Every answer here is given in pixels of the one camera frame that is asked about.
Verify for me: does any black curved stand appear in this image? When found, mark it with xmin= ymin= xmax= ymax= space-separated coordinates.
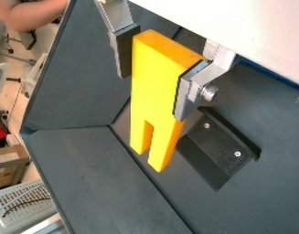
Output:
xmin=177 ymin=107 xmax=262 ymax=191

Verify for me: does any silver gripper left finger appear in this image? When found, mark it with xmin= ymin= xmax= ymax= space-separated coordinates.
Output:
xmin=94 ymin=0 xmax=141 ymax=79

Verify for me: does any white perforated tray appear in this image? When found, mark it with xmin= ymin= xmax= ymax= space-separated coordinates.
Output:
xmin=0 ymin=179 xmax=56 ymax=229

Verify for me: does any person's forearm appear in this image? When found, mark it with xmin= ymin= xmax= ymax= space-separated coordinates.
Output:
xmin=0 ymin=0 xmax=68 ymax=32

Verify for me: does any cardboard box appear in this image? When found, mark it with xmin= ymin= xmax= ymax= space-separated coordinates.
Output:
xmin=0 ymin=144 xmax=30 ymax=188

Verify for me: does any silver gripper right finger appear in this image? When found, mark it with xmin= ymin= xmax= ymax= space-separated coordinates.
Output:
xmin=174 ymin=39 xmax=238 ymax=121

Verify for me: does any yellow double-square block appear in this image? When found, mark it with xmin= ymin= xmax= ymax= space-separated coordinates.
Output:
xmin=130 ymin=29 xmax=205 ymax=172

